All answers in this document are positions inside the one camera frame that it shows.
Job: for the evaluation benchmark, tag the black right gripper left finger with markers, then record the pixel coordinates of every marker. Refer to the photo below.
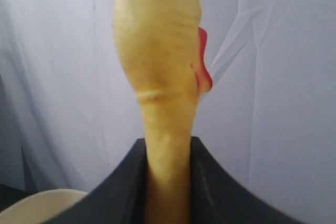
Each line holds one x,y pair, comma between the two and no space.
120,198

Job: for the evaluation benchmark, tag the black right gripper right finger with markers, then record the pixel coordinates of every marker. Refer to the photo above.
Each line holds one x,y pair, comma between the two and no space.
216,197

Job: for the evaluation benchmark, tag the cream bin marked cross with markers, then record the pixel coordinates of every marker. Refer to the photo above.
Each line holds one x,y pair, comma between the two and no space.
41,206

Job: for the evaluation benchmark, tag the white backdrop curtain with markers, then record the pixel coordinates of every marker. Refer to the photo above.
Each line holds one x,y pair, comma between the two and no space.
68,114

